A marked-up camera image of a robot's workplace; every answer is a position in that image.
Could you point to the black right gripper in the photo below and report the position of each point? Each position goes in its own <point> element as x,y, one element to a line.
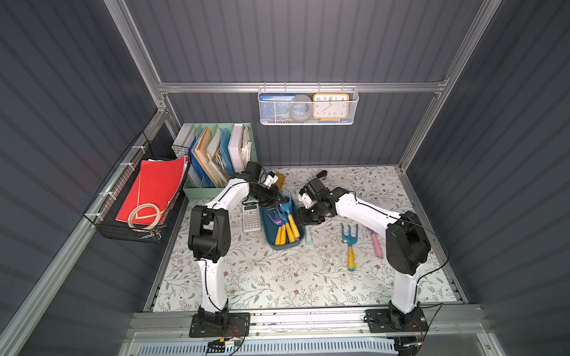
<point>309,213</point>

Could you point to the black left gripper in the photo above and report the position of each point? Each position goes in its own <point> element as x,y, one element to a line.
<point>274,194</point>

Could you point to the teal rake yellow handle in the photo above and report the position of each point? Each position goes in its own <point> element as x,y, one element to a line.
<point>350,239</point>
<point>287,210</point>
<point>283,233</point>

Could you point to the purple rake yellow handle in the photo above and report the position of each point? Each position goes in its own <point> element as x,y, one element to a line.
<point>272,214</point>

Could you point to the teal plastic storage box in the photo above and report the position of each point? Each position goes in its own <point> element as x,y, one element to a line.
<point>270,230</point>

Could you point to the teal rake white handle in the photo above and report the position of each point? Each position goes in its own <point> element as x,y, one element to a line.
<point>308,236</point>

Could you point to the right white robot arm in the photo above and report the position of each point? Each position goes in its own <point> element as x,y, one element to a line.
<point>407,244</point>

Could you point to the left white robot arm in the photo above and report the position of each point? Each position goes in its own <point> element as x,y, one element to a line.
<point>210,228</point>

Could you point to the yellow brown sponge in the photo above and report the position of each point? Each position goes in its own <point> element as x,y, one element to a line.
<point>280,179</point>

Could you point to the white calculator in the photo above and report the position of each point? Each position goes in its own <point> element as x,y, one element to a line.
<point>251,217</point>

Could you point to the green file organizer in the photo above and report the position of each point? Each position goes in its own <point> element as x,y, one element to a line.
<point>215,153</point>

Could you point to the orange white clock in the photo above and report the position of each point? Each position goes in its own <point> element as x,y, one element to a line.
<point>331,106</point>

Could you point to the grey tape roll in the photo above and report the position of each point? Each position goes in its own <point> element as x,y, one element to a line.
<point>301,108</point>

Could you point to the red folder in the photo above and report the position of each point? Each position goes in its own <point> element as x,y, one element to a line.
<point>152,192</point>

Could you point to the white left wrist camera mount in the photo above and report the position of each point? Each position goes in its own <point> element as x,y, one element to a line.
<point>271,179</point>

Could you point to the blue box in wall basket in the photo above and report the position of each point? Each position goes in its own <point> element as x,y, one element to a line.
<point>275,108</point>

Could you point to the white wire wall basket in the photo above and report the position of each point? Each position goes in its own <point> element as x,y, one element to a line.
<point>352,91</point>

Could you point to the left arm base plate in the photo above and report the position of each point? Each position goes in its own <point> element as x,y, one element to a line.
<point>206,324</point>

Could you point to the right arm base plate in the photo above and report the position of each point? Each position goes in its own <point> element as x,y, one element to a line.
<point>394,320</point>

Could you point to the black wire basket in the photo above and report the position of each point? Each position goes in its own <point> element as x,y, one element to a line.
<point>110,200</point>

